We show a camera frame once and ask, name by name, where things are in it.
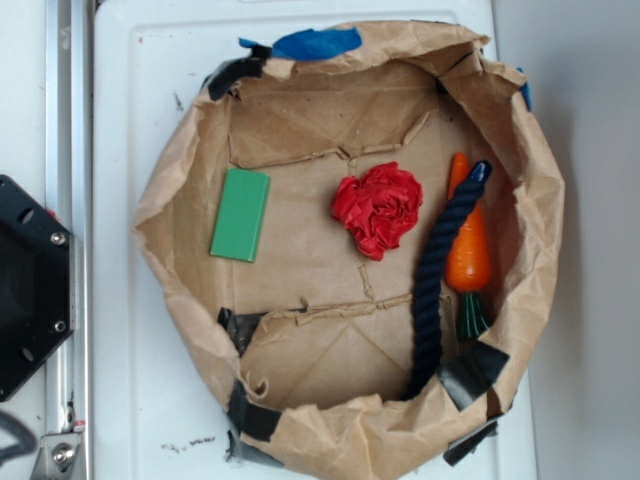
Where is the dark blue rope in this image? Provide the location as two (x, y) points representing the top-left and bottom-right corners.
(399, 160), (493, 401)

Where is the brown paper bag tray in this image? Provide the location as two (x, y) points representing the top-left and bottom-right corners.
(134, 21), (565, 479)

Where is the crumpled red paper ball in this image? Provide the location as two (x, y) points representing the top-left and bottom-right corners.
(330, 162), (423, 261)

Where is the green rectangular block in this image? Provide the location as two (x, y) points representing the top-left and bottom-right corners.
(210, 169), (270, 262)

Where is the orange toy carrot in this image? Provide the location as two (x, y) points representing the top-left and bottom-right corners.
(444, 152), (492, 342)

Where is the white plastic board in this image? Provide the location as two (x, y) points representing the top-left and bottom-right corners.
(90, 0), (539, 480)

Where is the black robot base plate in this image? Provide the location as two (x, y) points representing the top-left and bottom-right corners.
(1, 175), (73, 402)

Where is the aluminium extrusion rail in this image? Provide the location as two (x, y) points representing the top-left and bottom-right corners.
(45, 1), (97, 434)

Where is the metal corner bracket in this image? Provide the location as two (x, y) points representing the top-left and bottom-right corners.
(30, 432), (83, 480)

